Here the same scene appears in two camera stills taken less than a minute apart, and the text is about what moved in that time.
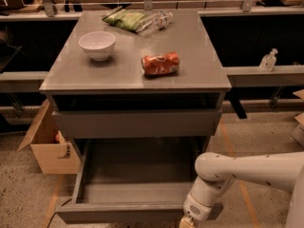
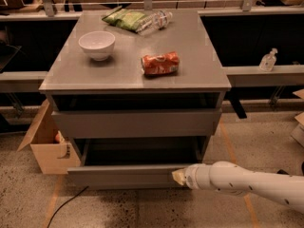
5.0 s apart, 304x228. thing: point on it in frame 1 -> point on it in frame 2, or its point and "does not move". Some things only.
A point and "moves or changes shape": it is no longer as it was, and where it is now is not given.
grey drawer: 132,180 moves or changes shape
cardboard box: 54,154 does not move
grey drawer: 141,123 does not move
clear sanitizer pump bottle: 268,61 does not move
